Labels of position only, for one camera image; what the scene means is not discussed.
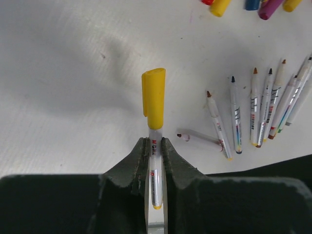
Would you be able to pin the grey cap whiteboard marker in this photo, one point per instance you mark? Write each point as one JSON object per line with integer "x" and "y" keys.
{"x": 301, "y": 100}

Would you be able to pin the blue marker cap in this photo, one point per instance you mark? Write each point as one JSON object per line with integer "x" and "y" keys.
{"x": 252, "y": 5}

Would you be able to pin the magenta marker cap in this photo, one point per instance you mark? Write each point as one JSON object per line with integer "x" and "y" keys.
{"x": 268, "y": 8}

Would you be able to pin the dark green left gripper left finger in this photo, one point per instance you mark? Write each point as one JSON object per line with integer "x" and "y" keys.
{"x": 114, "y": 202}

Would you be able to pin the brown cap marker pen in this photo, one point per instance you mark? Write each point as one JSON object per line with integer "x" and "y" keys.
{"x": 304, "y": 75}

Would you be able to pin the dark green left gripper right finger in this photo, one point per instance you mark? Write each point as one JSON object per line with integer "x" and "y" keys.
{"x": 201, "y": 204}

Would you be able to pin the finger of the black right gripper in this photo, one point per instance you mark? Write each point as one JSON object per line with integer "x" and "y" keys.
{"x": 299, "y": 168}

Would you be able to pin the yellow cap marker pen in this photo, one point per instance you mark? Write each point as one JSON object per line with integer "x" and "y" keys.
{"x": 255, "y": 108}

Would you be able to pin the blue cap marker pen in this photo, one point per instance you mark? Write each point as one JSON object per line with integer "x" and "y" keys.
{"x": 236, "y": 118}

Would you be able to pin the red cap marker group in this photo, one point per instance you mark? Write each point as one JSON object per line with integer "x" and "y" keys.
{"x": 275, "y": 93}

